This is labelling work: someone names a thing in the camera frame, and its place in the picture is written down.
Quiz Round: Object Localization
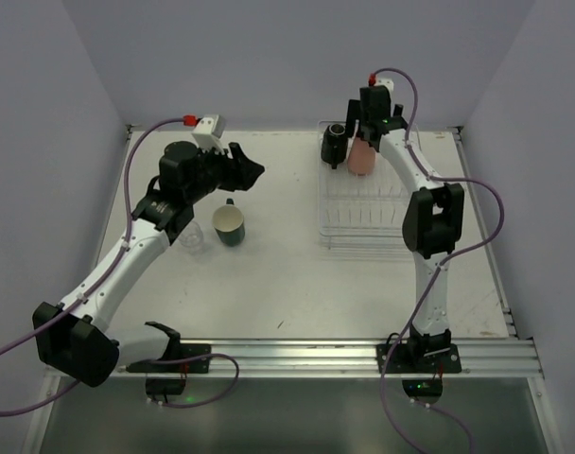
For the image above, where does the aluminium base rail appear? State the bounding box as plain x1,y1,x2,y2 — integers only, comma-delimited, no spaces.
45,336,544,379

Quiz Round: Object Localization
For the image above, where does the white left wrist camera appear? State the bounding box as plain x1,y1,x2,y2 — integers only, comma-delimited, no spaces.
192,114,226,152

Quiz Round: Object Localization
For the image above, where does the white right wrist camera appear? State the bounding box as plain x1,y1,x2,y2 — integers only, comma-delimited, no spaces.
368,74,394,92

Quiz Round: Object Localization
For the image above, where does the clear wire dish rack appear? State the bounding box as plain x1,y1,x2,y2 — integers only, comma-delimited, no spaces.
316,119,436,253

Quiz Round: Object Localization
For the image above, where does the right black controller box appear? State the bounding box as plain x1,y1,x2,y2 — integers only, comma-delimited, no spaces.
402,378,444,404

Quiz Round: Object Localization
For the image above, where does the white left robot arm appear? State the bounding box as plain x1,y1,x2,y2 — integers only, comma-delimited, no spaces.
32,141,265,387

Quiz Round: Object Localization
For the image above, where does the black controller box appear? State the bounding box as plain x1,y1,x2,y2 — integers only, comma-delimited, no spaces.
402,378,444,404
145,378,186,402

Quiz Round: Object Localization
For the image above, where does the teal mug white inside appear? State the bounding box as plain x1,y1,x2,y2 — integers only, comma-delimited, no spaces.
212,199,245,247

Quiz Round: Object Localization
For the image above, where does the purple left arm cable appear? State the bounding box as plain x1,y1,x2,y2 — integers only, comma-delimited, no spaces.
0,113,241,417

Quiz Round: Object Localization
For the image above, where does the pink plastic cup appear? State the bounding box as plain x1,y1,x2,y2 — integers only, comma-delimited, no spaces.
347,137,376,176

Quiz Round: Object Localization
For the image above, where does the black metal mug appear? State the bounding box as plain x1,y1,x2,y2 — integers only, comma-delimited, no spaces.
321,123,349,169

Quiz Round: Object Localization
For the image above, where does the clear faceted glass cup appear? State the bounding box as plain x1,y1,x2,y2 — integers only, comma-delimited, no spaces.
178,220,205,255

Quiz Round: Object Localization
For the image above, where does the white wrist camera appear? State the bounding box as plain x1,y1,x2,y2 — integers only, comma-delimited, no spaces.
368,74,394,92
192,114,226,152

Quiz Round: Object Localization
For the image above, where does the left black controller box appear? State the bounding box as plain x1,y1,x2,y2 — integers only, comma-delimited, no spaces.
145,378,186,402

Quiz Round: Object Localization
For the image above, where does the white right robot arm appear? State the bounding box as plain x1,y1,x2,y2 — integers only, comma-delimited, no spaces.
346,79,464,372

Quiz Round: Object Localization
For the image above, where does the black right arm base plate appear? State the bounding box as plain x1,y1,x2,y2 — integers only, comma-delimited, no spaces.
375,343,462,375

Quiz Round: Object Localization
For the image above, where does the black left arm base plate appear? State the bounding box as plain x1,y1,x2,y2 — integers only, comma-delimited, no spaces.
126,342,211,374

